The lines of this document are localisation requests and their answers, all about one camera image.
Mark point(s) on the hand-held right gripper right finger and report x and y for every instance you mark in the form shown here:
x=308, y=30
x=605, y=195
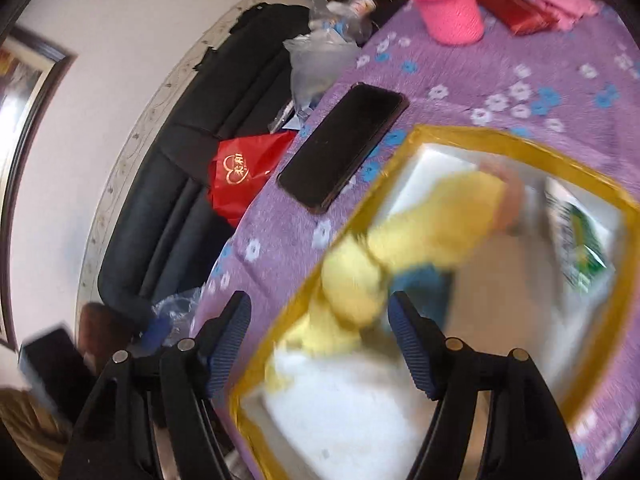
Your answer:
x=415, y=345

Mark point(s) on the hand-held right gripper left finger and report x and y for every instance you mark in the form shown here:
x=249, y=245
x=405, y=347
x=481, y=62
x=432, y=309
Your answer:
x=227, y=345

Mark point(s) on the yellow cloth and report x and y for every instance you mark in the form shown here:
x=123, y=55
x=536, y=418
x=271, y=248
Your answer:
x=430, y=230

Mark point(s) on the yellow storage box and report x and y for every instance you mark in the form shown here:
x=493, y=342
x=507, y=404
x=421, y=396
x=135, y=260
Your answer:
x=500, y=145

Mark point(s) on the crumpled clear plastic bag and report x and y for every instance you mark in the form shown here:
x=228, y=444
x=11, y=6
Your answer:
x=175, y=310

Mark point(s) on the red plastic bag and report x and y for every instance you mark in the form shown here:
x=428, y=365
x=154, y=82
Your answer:
x=245, y=175

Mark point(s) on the black box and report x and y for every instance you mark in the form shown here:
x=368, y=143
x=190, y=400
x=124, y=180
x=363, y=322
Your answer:
x=55, y=375

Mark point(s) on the green and white packet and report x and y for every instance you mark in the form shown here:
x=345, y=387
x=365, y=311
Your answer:
x=580, y=235

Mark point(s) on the black sofa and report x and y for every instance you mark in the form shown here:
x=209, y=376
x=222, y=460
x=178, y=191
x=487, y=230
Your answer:
x=200, y=135

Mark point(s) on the black phone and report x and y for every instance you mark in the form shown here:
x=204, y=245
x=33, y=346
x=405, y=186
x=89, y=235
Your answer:
x=342, y=145

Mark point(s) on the red wallet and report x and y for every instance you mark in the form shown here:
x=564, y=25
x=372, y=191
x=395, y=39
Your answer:
x=515, y=7

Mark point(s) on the pink cloth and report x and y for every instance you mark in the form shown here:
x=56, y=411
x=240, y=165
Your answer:
x=567, y=5

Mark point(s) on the framed wall picture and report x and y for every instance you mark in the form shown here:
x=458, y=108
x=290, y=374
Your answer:
x=20, y=160

